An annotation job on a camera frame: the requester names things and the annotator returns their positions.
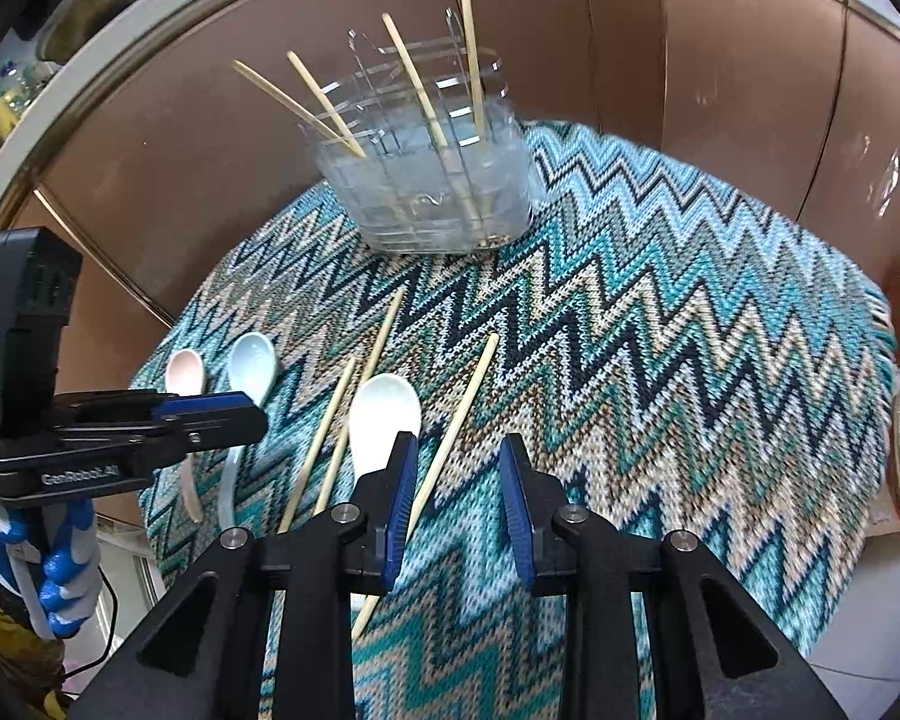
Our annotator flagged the pink ceramic spoon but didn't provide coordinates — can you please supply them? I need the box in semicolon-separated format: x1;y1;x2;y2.
164;348;206;525

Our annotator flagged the bamboo chopstick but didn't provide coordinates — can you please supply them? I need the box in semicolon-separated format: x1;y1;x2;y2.
287;50;367;160
313;286;406;515
278;356;357;533
460;0;486;143
349;331;502;642
382;13;482;226
230;59;365;158

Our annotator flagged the blue white gloved left hand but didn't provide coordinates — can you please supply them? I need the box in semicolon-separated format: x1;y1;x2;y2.
0;499;102;639

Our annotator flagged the light blue ceramic spoon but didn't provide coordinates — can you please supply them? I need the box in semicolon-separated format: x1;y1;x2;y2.
217;332;278;532

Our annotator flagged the white ceramic spoon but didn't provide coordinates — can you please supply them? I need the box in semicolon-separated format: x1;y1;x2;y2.
347;372;424;613

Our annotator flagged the zigzag patterned cloth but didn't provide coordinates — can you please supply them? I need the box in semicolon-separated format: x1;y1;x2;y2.
134;122;896;718

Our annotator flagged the wire utensil holder basket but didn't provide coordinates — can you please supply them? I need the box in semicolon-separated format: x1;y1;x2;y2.
301;10;539;255

